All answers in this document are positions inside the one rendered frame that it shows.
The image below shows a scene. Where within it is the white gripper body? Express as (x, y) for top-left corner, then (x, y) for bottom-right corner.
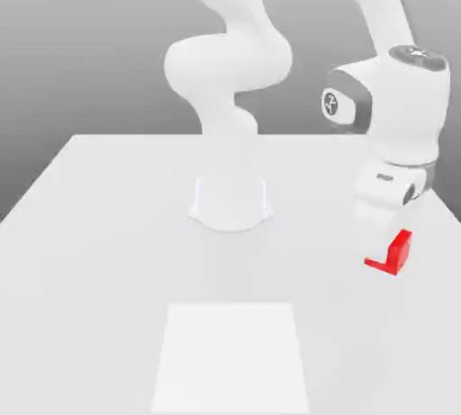
(354, 203), (403, 262)

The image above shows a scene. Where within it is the small red cube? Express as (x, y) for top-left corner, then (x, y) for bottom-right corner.
(363, 229), (413, 277)

